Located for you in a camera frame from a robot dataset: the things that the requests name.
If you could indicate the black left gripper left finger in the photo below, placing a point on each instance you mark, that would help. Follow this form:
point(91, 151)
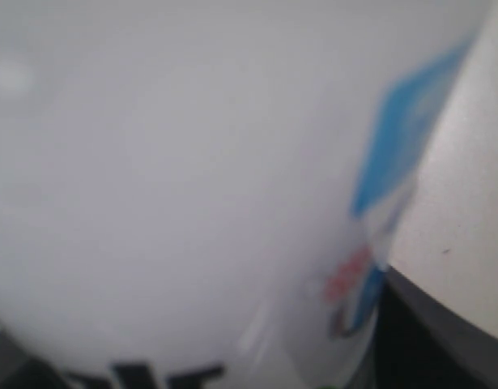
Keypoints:
point(20, 369)

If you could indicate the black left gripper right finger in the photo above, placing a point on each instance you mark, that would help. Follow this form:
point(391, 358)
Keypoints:
point(419, 343)

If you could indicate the clear plastic water bottle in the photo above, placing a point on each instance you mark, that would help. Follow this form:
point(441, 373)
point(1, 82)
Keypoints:
point(203, 194)

